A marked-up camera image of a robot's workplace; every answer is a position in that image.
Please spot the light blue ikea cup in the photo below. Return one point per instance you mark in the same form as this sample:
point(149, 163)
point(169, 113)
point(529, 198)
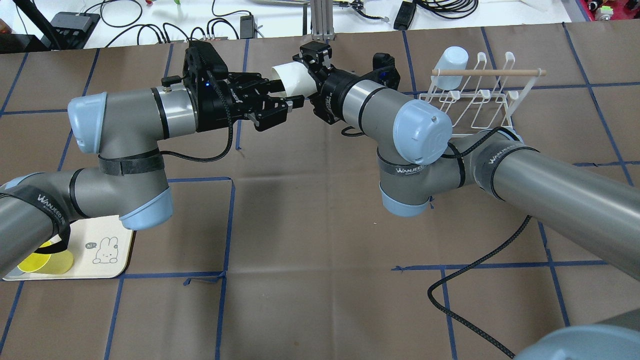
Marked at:
point(453, 58)

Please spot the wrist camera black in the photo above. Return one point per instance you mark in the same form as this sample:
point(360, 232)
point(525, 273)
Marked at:
point(202, 67)
point(314, 53)

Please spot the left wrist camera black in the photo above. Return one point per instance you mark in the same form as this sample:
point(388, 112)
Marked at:
point(202, 67)

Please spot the cream white cup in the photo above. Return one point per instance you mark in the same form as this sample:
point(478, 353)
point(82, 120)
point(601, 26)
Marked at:
point(295, 79)

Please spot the cream serving tray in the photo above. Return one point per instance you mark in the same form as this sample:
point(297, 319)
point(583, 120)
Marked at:
point(100, 247)

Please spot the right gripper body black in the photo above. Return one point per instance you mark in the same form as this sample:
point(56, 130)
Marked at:
point(331, 95)

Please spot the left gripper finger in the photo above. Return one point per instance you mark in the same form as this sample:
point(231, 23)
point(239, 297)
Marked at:
point(294, 102)
point(272, 86)

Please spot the brown paper table mat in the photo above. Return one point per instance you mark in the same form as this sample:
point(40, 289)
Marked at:
point(283, 250)

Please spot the red tray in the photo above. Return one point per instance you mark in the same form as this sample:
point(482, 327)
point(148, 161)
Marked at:
point(607, 10)

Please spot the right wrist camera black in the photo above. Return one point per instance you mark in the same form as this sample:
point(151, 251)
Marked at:
point(314, 53)

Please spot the white wire cup rack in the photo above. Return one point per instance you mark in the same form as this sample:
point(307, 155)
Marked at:
point(479, 98)

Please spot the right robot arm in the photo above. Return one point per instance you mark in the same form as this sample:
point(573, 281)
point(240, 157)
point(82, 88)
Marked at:
point(419, 157)

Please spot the yellow cup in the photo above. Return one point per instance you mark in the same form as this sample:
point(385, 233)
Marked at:
point(48, 264)

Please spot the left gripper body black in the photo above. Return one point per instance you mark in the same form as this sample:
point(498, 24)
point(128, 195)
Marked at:
point(212, 111)

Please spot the aluminium frame post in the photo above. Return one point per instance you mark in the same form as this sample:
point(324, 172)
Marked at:
point(322, 26)

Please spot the black power adapter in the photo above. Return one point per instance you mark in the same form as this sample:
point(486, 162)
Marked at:
point(405, 15)

